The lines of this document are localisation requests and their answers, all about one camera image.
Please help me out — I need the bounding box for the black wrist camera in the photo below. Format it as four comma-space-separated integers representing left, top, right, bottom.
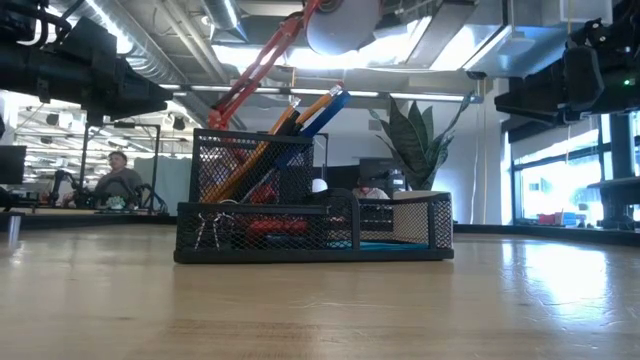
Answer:
569, 18, 609, 51
59, 17, 119, 66

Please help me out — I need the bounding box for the black pen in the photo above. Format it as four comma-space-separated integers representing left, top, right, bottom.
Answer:
276, 110, 302, 137

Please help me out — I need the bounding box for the large window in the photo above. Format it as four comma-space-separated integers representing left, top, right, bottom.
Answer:
509, 117, 640, 227

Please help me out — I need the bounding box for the orange pencil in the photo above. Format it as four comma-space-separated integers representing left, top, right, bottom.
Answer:
201, 96, 303, 202
214, 83, 344, 202

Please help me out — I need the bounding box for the black computer monitor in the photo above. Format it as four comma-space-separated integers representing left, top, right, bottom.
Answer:
0, 144, 27, 186

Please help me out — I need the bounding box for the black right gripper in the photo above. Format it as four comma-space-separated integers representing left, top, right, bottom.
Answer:
494, 44, 640, 126

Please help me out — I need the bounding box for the red desk lamp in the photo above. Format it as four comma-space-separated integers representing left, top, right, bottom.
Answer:
207, 0, 382, 132

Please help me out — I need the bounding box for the long ceiling light bar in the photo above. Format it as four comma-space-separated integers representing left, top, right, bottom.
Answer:
159, 83, 485, 105

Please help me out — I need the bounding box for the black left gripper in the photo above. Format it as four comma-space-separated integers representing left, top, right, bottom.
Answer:
63, 52, 174, 129

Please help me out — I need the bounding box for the blue sticky note pad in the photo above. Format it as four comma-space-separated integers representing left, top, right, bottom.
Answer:
327, 240, 431, 251

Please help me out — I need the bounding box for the snake plant in white pot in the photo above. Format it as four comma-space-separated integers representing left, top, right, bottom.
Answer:
368, 89, 476, 202

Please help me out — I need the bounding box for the black mesh desk organizer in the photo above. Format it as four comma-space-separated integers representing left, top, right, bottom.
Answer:
173, 127, 455, 265

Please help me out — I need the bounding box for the pale partition panel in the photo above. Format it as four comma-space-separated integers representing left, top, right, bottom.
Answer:
134, 155, 194, 216

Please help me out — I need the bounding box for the corrugated silver ceiling duct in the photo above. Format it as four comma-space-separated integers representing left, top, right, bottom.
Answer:
87, 0, 236, 86

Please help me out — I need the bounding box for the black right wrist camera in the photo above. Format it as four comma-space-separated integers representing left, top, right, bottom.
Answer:
569, 18, 609, 51

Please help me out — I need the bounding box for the person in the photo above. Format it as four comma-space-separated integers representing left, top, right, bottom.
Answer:
351, 175, 392, 201
93, 150, 145, 210

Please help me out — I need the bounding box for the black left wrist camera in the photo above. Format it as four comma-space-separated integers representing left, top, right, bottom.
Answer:
59, 17, 119, 66

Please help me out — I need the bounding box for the smooth silver ceiling duct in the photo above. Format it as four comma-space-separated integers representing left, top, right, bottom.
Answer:
202, 0, 249, 42

